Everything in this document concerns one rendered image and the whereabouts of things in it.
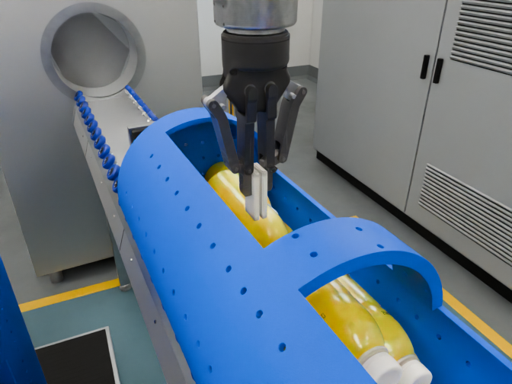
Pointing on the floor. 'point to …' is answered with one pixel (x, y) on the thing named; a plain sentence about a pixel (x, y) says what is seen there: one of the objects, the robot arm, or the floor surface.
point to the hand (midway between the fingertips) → (256, 192)
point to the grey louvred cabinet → (424, 120)
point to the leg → (119, 264)
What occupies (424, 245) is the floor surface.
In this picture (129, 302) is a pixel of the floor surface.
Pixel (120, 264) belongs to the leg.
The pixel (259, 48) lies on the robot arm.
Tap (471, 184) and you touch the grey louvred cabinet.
